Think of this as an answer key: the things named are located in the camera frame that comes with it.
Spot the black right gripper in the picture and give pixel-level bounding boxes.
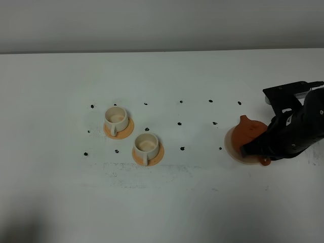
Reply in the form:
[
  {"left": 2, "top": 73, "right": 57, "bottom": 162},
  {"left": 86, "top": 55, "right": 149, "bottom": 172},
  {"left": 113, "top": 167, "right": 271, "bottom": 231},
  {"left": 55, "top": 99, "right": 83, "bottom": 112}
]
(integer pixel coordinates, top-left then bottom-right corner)
[{"left": 240, "top": 106, "right": 319, "bottom": 160}]

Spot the brown clay teapot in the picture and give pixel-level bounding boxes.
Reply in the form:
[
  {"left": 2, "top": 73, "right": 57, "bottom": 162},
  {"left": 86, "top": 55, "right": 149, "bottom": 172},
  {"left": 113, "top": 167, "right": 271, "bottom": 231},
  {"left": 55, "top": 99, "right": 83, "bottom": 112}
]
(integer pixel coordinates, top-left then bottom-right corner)
[{"left": 230, "top": 115, "right": 271, "bottom": 166}]

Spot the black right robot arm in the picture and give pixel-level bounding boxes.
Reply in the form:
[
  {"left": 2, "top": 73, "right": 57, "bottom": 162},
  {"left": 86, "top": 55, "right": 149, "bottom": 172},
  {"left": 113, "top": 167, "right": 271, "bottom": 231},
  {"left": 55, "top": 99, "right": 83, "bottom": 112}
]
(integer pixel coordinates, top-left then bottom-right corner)
[{"left": 240, "top": 88, "right": 323, "bottom": 160}]

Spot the beige teapot saucer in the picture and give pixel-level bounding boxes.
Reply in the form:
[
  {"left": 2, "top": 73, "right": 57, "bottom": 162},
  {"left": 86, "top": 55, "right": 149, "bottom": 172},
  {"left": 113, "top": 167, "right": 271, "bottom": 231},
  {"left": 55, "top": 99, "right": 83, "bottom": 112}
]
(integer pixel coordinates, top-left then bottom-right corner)
[{"left": 224, "top": 127, "right": 260, "bottom": 165}]

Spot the white teacup near centre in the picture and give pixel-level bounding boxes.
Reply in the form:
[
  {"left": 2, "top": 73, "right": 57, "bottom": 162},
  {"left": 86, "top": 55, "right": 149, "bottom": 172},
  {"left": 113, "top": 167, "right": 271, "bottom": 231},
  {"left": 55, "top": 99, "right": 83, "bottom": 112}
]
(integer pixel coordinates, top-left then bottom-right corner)
[{"left": 133, "top": 133, "right": 159, "bottom": 166}]

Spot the white teacup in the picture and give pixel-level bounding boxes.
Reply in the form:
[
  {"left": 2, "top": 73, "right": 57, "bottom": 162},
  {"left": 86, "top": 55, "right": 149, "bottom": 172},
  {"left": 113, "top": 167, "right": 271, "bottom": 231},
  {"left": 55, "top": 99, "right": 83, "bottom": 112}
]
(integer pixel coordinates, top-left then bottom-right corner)
[
  {"left": 105, "top": 106, "right": 129, "bottom": 137},
  {"left": 133, "top": 133, "right": 159, "bottom": 166}
]

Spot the orange saucer near centre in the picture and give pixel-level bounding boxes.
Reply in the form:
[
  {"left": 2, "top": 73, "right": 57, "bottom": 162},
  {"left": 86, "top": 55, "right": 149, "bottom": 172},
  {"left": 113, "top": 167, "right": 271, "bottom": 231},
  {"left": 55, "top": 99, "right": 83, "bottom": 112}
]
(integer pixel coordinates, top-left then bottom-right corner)
[{"left": 132, "top": 143, "right": 165, "bottom": 167}]

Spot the orange saucer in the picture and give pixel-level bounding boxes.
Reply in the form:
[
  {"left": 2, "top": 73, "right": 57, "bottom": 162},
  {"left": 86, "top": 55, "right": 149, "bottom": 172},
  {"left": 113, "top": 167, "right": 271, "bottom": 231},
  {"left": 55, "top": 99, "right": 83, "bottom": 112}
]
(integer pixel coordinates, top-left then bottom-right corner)
[
  {"left": 103, "top": 117, "right": 134, "bottom": 140},
  {"left": 132, "top": 143, "right": 165, "bottom": 167}
]

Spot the orange saucer far left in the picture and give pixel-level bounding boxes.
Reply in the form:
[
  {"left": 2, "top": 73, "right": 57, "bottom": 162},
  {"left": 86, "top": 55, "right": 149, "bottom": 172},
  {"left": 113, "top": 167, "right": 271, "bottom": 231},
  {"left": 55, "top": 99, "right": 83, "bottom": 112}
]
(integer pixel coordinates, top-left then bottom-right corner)
[{"left": 103, "top": 117, "right": 134, "bottom": 140}]

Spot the white teacup far left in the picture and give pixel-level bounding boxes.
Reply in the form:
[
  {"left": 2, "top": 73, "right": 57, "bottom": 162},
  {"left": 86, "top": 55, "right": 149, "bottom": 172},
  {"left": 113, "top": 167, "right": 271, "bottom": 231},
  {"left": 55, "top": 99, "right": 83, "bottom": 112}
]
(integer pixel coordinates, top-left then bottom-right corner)
[{"left": 105, "top": 106, "right": 129, "bottom": 137}]

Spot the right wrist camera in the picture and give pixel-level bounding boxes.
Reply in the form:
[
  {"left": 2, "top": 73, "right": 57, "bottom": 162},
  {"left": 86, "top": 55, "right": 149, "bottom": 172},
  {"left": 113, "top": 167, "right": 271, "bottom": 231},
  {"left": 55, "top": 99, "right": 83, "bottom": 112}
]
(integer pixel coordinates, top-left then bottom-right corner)
[{"left": 263, "top": 81, "right": 323, "bottom": 116}]

